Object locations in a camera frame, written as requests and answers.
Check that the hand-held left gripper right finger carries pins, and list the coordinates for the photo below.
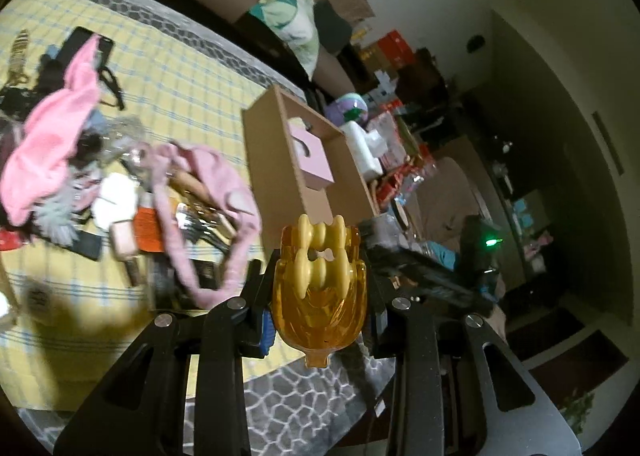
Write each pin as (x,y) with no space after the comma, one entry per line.
(379,331)

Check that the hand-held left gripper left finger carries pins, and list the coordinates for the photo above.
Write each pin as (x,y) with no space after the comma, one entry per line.
(264,331)

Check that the amber roller massager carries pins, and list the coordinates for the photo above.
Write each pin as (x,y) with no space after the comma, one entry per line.
(320,316)

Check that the cardboard box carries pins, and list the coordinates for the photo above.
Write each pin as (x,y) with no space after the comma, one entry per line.
(270,161)

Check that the makeup brushes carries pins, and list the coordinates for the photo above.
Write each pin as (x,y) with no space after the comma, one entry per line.
(205,223)

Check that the orange packet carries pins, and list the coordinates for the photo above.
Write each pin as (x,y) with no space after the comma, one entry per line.
(150,231)

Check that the pink fluffy headband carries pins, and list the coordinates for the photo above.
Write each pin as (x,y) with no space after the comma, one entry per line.
(220,171)

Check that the pink box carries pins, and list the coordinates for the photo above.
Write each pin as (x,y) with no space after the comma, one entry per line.
(312,161)

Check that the white round compact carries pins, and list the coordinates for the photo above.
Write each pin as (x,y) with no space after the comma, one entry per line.
(116,198)

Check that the purple round container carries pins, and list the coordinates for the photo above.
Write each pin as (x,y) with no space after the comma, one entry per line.
(350,106)

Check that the red boxes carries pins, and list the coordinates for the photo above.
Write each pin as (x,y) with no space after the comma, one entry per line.
(395,48)

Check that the yellow plaid tablecloth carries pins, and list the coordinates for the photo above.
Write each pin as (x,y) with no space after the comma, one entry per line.
(175,86)

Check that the pink towel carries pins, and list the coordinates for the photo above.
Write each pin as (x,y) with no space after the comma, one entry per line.
(50,136)

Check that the floral tote bag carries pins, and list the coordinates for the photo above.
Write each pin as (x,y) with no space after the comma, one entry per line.
(290,11)

